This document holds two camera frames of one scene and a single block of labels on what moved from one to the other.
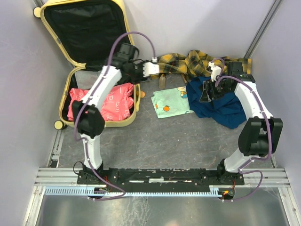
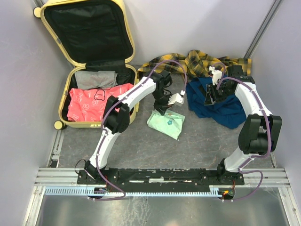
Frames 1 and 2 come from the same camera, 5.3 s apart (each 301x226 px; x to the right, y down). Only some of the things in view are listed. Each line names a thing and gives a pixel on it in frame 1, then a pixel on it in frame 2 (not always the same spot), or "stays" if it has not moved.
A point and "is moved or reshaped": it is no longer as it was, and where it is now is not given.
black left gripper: [140, 78] to [162, 108]
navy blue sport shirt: [227, 109] stays
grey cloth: [85, 79] stays
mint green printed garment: [171, 102] is moved or reshaped
